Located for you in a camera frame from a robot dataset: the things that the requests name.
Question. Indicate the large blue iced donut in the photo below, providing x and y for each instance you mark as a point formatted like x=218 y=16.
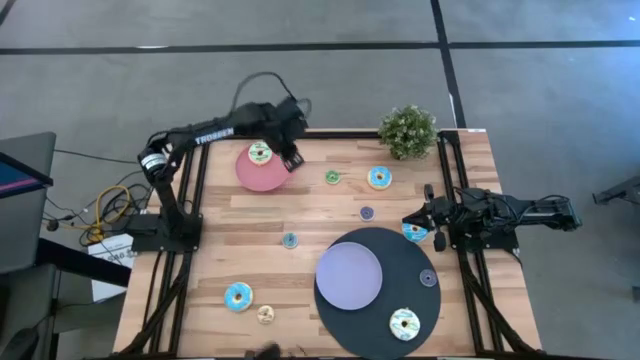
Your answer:
x=238 y=296
x=379 y=177
x=414 y=235

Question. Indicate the dark round woven placemat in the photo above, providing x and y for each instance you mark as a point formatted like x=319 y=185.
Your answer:
x=395 y=260

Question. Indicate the black power plug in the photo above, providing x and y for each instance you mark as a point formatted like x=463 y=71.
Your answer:
x=52 y=225

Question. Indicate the dark navy board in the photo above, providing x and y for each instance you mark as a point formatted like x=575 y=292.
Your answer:
x=85 y=262

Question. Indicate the small green potted plant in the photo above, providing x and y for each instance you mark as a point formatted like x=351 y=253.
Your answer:
x=407 y=132

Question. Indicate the small cream iced donut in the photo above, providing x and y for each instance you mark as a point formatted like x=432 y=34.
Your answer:
x=265 y=314

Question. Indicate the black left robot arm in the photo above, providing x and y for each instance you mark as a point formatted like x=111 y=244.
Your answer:
x=215 y=134

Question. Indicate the screen with blue picture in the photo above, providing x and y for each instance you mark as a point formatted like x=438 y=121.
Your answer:
x=15 y=177

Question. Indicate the black stand foot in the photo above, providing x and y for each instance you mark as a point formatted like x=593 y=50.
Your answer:
x=620 y=192

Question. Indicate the large white drizzled donut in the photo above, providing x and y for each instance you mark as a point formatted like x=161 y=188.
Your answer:
x=404 y=324

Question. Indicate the small teal iced donut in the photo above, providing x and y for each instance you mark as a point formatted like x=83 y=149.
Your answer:
x=290 y=240

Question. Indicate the white paper sheet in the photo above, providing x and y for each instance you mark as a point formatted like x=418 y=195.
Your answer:
x=107 y=287

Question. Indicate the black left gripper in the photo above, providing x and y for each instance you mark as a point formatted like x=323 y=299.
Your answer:
x=287 y=125

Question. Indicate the pink round plate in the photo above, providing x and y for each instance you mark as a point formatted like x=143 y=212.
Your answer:
x=260 y=177

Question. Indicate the lilac round plate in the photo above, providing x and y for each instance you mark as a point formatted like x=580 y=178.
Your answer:
x=345 y=280

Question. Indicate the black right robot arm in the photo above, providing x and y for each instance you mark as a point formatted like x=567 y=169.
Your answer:
x=540 y=210

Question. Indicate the large mint iced donut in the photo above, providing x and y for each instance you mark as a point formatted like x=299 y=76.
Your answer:
x=260 y=153

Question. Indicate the small purple sprinkled donut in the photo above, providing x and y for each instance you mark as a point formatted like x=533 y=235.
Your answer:
x=428 y=277
x=367 y=213

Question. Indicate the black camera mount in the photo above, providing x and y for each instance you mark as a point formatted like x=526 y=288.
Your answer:
x=263 y=351

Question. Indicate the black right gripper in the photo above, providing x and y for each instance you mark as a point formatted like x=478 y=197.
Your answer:
x=442 y=215

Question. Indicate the small green iced donut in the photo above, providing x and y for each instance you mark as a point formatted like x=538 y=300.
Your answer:
x=332 y=177

